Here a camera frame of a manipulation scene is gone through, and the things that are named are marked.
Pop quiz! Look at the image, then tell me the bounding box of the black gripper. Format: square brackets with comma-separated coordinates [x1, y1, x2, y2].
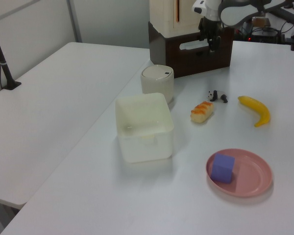
[198, 17, 222, 52]

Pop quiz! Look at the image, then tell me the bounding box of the dark brown wooden cabinet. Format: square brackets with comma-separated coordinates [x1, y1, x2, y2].
[148, 21, 233, 79]

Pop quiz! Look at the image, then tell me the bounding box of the panda figurine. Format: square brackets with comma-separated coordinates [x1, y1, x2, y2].
[206, 90, 229, 104]

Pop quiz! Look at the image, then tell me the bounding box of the brown cardboard box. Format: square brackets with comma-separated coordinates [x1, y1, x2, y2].
[252, 17, 270, 27]

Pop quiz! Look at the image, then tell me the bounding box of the black electronics box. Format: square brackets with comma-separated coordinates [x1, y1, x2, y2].
[247, 27, 281, 43]

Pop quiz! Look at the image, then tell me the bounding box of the beige small trash can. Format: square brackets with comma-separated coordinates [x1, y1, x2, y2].
[140, 64, 175, 103]

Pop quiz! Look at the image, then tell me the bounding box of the toy bread loaf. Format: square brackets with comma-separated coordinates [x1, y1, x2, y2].
[190, 101, 215, 123]

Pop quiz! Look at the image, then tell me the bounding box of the yellow toy banana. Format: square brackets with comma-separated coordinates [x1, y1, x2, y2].
[237, 95, 271, 127]

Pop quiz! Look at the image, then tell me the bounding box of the white square plastic bin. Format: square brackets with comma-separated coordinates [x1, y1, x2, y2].
[115, 92, 175, 164]

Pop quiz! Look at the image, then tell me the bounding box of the purple cube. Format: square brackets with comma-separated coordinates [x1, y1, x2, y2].
[211, 153, 236, 184]

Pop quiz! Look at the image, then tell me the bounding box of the pink plate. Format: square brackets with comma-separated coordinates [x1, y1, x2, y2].
[205, 148, 273, 198]

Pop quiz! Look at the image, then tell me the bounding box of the cream storage box with handles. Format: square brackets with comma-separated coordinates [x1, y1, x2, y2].
[149, 0, 235, 38]

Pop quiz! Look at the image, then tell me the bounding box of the black camera stand pole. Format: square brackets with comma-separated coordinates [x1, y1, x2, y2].
[0, 19, 22, 91]

